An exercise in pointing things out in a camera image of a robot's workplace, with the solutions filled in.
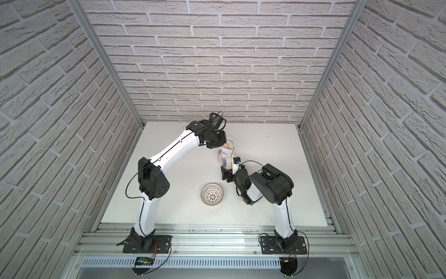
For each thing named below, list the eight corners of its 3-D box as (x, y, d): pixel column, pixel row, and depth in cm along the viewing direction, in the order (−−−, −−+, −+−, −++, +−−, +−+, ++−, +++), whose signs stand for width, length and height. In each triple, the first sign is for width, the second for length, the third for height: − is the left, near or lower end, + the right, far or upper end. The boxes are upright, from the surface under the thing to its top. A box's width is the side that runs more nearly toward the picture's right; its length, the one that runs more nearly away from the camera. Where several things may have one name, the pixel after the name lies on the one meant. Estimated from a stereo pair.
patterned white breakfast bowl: (200, 206, 86) (199, 203, 82) (202, 186, 92) (201, 183, 89) (223, 206, 86) (223, 204, 82) (224, 186, 93) (224, 183, 89)
